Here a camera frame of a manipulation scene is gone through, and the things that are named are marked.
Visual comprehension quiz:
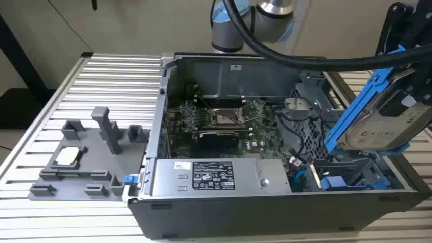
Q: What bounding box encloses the silver CPU chip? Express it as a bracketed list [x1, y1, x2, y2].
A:
[56, 146, 84, 165]

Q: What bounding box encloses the thick black hose cable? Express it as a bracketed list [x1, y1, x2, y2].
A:
[221, 0, 432, 74]

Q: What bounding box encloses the green motherboard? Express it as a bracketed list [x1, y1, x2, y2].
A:
[167, 100, 296, 160]

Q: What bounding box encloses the black graphics card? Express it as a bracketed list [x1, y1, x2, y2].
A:
[191, 130, 243, 159]

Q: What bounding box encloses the dark grey PC case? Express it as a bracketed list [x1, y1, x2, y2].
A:
[127, 52, 432, 240]

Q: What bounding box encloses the grey parts rack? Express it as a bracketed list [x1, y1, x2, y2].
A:
[28, 106, 152, 202]

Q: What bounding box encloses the CPU socket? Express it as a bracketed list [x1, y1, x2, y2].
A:
[208, 107, 245, 126]

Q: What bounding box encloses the silver power supply unit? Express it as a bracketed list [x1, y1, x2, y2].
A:
[149, 158, 293, 197]

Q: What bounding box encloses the blue plastic drive carrier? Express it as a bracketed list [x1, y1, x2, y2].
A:
[320, 176, 347, 191]

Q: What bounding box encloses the hard disk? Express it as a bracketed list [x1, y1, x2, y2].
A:
[323, 44, 432, 159]

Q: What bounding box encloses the grey metal disk bay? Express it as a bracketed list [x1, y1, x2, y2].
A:
[312, 151, 405, 193]

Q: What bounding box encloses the blue wire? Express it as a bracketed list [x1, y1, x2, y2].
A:
[291, 169, 307, 192]

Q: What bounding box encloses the perforated metal drive bracket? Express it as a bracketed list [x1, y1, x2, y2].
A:
[287, 72, 348, 157]

